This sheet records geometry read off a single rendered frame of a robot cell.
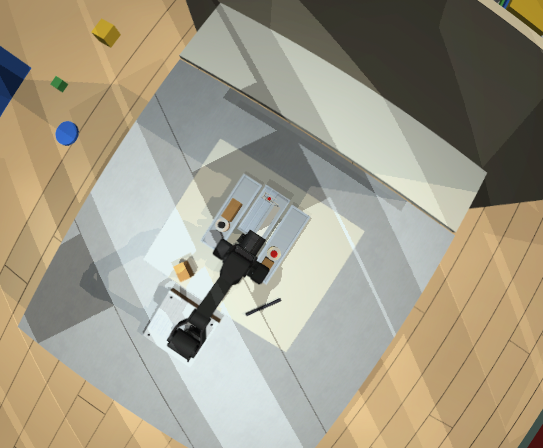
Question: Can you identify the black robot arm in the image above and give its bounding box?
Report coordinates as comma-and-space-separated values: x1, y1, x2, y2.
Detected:
166, 230, 266, 361

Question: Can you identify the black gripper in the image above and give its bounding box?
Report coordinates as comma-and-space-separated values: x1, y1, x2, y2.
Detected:
213, 239, 270, 284

